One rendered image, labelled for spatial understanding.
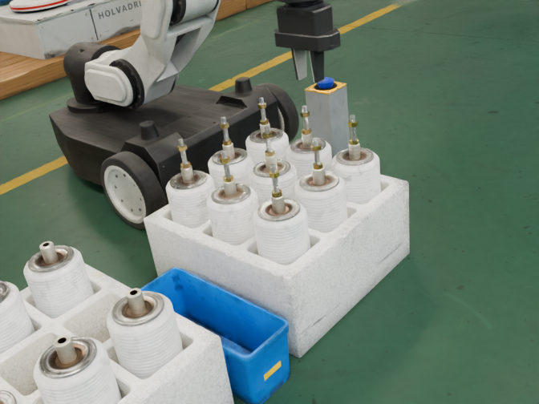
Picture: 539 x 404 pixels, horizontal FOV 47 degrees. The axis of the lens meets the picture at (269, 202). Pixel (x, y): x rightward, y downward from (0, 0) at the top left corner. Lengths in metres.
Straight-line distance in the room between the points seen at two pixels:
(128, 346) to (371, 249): 0.54
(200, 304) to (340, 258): 0.28
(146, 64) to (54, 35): 1.47
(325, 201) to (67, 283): 0.47
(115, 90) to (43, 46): 1.37
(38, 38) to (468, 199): 2.17
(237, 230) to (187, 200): 0.13
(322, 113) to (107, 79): 0.66
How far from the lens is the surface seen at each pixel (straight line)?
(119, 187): 1.63
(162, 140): 1.58
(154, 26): 1.57
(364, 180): 1.23
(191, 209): 1.23
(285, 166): 1.24
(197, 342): 0.95
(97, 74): 1.85
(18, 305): 1.06
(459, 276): 1.34
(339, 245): 1.14
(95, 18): 3.27
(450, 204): 1.58
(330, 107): 1.43
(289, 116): 1.83
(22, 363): 1.07
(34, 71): 3.04
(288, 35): 1.06
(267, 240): 1.08
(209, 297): 1.19
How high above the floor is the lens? 0.80
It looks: 29 degrees down
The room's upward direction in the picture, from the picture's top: 8 degrees counter-clockwise
